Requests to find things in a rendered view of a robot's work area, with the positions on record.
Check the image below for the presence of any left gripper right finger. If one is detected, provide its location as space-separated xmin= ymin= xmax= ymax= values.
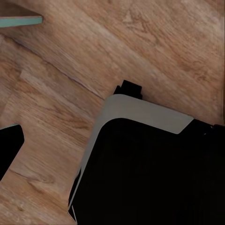
xmin=210 ymin=124 xmax=225 ymax=162

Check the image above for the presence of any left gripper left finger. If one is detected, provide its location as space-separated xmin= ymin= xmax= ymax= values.
xmin=0 ymin=125 xmax=24 ymax=181

